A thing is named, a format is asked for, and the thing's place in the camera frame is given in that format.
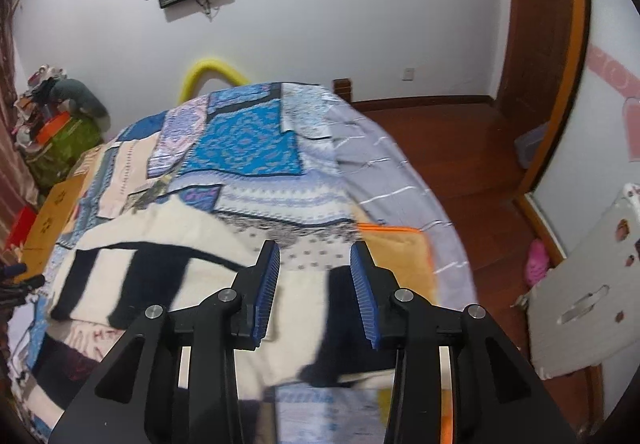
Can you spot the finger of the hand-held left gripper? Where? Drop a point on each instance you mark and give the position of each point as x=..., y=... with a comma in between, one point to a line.
x=15, y=281

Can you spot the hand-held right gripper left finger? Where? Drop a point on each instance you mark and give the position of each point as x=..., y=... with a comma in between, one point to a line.
x=264, y=296

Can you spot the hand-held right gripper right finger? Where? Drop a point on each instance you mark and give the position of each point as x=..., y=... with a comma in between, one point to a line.
x=364, y=296

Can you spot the cream sweater with black stripes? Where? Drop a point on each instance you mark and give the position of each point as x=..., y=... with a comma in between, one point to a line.
x=200, y=229

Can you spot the red bag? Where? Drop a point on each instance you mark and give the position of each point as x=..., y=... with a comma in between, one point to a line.
x=20, y=229

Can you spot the orange cloth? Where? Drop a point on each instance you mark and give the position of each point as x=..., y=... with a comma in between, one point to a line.
x=405, y=254

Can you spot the yellow cardboard box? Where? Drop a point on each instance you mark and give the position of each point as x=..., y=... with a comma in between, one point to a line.
x=52, y=219

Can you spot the green patterned box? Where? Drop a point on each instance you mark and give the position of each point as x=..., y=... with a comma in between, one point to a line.
x=65, y=153

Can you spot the grey striped bed sheet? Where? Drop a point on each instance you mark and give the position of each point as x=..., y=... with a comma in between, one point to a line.
x=380, y=158

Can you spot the blue patchwork blanket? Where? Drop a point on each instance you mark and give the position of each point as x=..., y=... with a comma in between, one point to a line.
x=250, y=143

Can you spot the orange box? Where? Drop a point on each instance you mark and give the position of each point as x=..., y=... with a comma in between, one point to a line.
x=52, y=128

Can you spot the striped red curtain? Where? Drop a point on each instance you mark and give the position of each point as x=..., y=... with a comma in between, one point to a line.
x=10, y=123

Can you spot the pink shoe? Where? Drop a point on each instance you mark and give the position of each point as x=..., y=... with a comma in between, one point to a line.
x=537, y=261

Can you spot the grey plush toy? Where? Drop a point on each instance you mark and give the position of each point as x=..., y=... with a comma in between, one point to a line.
x=80, y=96

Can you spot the pile of assorted clutter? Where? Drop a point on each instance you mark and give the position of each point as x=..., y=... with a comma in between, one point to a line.
x=40, y=83

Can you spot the brown wooden bedpost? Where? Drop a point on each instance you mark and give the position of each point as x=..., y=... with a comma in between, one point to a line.
x=342, y=89

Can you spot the grey bin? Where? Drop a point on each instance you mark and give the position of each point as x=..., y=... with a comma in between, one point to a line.
x=531, y=146

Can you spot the yellow foam tube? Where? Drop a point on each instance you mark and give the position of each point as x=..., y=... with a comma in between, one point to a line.
x=192, y=71

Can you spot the brown wooden door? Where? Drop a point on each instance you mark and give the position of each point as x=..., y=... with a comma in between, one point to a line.
x=540, y=23

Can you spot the white wall socket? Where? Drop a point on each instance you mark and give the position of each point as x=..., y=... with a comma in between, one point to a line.
x=409, y=74

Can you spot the white wardrobe door wooden frame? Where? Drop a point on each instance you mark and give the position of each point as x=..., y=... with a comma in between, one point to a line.
x=590, y=148

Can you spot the pink wall sticker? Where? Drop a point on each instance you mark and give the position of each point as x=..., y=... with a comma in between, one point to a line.
x=632, y=123

